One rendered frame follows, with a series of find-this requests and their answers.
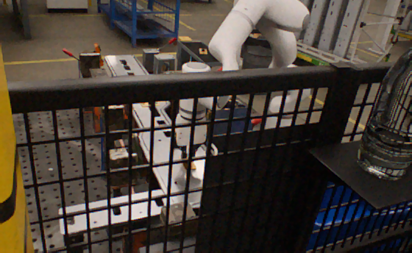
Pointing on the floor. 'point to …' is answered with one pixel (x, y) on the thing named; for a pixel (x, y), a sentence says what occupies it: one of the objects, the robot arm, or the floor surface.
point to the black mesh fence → (120, 90)
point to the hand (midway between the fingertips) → (187, 155)
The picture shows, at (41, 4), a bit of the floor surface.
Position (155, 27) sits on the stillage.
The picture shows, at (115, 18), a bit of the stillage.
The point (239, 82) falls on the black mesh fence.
